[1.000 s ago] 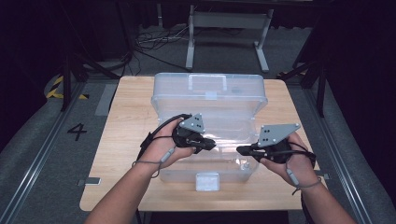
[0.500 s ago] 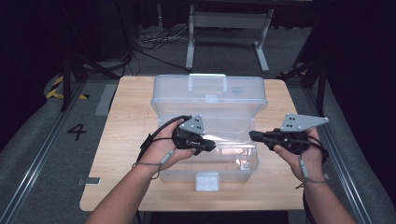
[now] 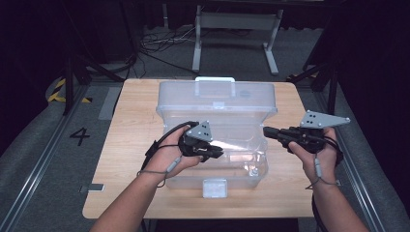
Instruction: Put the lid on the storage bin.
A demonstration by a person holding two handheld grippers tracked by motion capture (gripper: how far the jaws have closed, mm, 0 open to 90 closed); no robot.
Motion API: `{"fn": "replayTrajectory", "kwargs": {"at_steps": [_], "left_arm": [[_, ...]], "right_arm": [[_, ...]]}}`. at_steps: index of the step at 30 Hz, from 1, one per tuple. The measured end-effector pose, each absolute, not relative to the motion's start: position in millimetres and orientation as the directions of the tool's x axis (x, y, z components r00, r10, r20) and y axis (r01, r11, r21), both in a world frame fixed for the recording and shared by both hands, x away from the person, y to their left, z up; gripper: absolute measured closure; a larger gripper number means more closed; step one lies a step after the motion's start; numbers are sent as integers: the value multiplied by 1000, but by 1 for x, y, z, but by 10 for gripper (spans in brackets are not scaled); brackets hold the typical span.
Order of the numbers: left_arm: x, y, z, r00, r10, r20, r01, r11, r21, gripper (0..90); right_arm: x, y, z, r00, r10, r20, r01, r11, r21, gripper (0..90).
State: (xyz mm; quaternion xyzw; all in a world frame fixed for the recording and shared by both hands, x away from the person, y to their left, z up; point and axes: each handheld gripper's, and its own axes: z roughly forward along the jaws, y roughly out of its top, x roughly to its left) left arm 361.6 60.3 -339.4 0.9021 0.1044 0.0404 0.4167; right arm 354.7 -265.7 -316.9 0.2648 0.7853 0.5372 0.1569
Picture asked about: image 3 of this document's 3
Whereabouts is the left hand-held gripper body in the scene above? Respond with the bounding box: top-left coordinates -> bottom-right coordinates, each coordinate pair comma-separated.
178,120 -> 215,160

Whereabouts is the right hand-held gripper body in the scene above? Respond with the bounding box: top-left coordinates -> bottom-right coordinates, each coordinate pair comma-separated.
285,110 -> 352,155

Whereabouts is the clear plastic storage box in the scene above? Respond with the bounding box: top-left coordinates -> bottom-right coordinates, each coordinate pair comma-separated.
156,76 -> 278,199

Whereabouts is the person's left hand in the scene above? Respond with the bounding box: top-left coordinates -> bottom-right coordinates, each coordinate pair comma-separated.
143,125 -> 205,180

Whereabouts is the person's right hand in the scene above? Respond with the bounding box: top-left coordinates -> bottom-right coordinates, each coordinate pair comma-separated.
288,128 -> 340,189

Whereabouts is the black metal stand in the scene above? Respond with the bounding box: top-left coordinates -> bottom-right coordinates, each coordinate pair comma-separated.
62,54 -> 126,116
286,61 -> 340,122

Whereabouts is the left gripper grey wrist strap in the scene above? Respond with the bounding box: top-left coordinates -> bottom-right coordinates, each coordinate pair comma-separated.
136,156 -> 184,189

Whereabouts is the gripper grey wrist strap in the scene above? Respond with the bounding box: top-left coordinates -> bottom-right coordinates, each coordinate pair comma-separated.
305,154 -> 338,190
136,156 -> 184,189

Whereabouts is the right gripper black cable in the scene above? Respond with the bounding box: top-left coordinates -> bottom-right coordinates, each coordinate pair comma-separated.
310,135 -> 345,232

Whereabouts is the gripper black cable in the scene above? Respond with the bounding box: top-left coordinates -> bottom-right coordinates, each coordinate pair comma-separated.
310,135 -> 345,232
140,120 -> 200,172

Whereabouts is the right gripper grey wrist strap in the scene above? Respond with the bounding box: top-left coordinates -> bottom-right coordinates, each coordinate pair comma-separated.
305,154 -> 338,190

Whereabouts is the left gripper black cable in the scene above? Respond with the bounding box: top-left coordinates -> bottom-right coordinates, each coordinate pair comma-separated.
140,120 -> 200,172

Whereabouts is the metal floor rail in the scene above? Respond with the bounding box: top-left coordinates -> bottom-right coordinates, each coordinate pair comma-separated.
313,90 -> 387,232
0,85 -> 90,232

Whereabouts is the bundle of floor cables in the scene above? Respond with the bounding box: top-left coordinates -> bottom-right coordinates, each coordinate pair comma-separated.
138,25 -> 207,81

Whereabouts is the white metal desk frame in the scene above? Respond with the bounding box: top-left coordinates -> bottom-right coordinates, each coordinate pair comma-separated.
191,4 -> 284,78

